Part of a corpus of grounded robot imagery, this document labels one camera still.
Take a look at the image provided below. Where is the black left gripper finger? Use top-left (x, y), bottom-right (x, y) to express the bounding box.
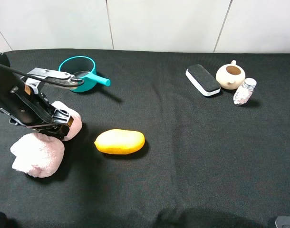
top-left (44, 108), bottom-right (74, 141)

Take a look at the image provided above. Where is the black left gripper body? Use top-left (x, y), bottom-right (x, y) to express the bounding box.
top-left (0, 80), bottom-right (58, 133)

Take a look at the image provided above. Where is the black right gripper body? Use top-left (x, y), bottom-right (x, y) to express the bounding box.
top-left (275, 216), bottom-right (290, 228)

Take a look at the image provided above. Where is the pink towel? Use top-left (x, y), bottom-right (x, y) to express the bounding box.
top-left (10, 101), bottom-right (82, 178)

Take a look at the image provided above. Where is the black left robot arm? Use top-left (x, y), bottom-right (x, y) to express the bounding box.
top-left (0, 52), bottom-right (74, 140)

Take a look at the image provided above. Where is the yellow mango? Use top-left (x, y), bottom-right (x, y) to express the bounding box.
top-left (94, 129), bottom-right (145, 155)

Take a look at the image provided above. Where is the teal plastic saucepan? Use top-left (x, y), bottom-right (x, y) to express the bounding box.
top-left (58, 56), bottom-right (111, 93)

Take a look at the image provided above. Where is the black table cloth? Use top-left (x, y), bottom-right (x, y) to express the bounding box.
top-left (0, 49), bottom-right (290, 228)

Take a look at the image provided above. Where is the glass bottle of pink pills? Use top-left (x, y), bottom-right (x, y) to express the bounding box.
top-left (233, 78), bottom-right (257, 106)

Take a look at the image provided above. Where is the black white board eraser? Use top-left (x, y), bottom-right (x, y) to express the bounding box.
top-left (185, 64), bottom-right (221, 97)

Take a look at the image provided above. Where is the beige clay teapot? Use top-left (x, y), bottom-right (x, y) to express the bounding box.
top-left (216, 60), bottom-right (246, 90)

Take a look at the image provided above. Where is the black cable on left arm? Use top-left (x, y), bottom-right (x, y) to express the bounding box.
top-left (0, 60), bottom-right (85, 87)

